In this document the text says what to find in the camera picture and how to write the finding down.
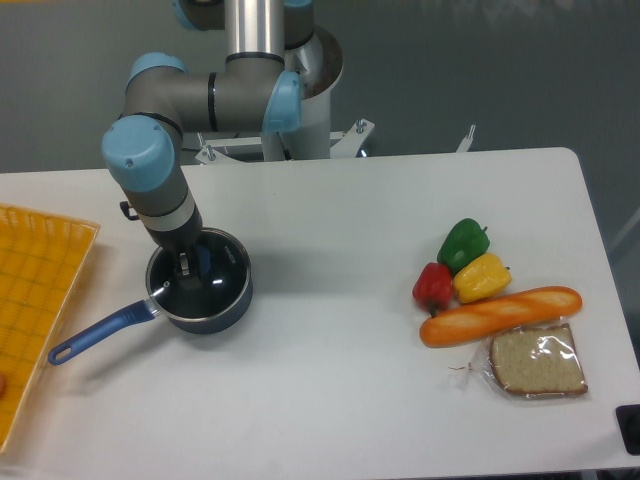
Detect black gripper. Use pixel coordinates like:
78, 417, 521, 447
147, 220, 211, 293

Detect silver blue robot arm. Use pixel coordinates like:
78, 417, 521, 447
101, 1, 314, 285

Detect yellow woven tray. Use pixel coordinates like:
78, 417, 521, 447
1, 204, 100, 453

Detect red bell pepper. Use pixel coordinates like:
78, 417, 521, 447
412, 262, 453, 317

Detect green bell pepper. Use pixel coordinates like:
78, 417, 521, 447
437, 218, 490, 276

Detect yellow bell pepper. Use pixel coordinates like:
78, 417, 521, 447
453, 253, 512, 304

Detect wrapped bread slice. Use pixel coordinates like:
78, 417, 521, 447
448, 323, 589, 401

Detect orange baguette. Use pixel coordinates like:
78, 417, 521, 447
419, 286, 583, 348

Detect black device at edge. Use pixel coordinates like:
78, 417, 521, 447
615, 404, 640, 456

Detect blue saucepan with handle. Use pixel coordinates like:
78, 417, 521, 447
48, 228, 253, 366

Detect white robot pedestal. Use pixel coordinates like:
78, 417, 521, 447
194, 24, 477, 165

